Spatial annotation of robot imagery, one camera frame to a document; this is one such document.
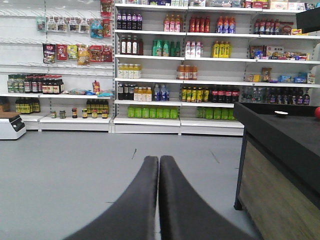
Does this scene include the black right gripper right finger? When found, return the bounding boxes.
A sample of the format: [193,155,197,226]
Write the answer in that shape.
[158,155,262,240]

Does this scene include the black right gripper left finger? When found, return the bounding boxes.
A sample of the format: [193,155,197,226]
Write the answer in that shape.
[65,156,159,240]

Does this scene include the black wooden produce display stand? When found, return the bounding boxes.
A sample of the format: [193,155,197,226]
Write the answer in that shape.
[233,102,320,240]

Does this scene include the small white dish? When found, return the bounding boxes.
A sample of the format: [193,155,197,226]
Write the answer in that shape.
[274,110,289,118]

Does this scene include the white scale machine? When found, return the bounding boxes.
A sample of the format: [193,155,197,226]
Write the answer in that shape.
[0,111,27,140]

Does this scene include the white supermarket shelf unit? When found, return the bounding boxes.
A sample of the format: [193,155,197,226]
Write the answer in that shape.
[111,0,320,136]

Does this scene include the red apple near dish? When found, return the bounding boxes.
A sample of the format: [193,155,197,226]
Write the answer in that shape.
[314,107,320,120]

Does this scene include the white pegboard shelf unit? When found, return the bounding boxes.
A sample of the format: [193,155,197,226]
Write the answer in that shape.
[0,0,114,132]

